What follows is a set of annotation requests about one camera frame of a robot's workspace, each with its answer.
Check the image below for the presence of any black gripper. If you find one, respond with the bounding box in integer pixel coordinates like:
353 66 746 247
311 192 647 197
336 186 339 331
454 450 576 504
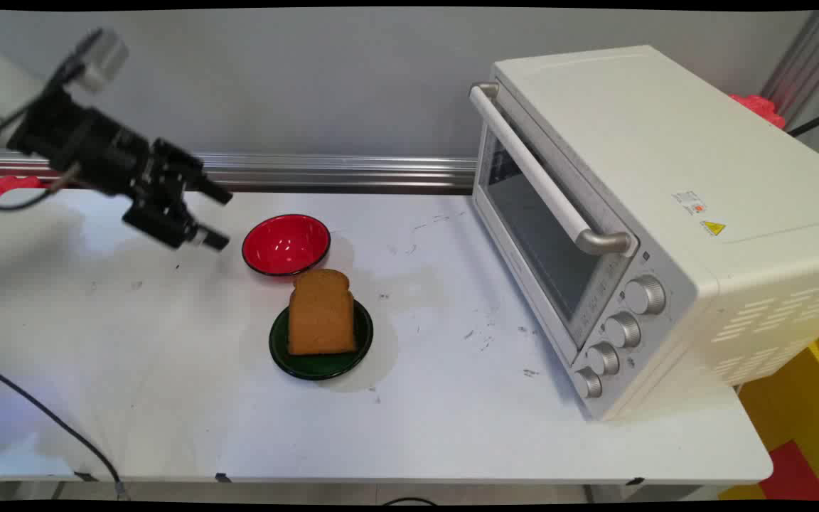
7 88 235 252

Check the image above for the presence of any white toaster oven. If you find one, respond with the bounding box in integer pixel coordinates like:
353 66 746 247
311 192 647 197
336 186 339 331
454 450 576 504
468 44 819 422

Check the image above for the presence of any red bowl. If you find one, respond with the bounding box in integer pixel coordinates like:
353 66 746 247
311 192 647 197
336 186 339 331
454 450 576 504
242 213 332 277

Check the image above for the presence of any brown bread slice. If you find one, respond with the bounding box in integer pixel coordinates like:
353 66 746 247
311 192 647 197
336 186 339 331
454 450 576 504
287 268 358 356

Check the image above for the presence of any dark green plate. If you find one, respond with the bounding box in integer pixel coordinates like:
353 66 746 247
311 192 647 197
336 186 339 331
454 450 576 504
269 299 375 381

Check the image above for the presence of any largest silver oven knob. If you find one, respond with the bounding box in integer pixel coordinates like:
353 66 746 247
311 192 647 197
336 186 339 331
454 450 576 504
623 276 667 316

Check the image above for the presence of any aluminium rail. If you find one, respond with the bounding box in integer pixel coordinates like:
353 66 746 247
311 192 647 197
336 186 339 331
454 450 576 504
0 149 478 195

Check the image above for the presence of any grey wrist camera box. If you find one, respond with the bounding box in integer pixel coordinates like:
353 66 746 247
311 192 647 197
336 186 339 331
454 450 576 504
65 28 130 94

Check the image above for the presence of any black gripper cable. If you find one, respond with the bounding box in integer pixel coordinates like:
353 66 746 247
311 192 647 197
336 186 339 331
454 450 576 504
0 64 87 213

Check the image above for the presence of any black cable with metal connector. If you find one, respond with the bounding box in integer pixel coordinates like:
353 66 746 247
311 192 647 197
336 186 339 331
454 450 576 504
0 361 128 500

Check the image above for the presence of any aluminium post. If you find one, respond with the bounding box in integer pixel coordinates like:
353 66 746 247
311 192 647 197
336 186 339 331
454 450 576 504
761 10 819 129

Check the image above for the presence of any thick black cable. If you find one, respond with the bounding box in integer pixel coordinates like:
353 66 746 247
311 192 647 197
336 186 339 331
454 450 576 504
787 105 819 138

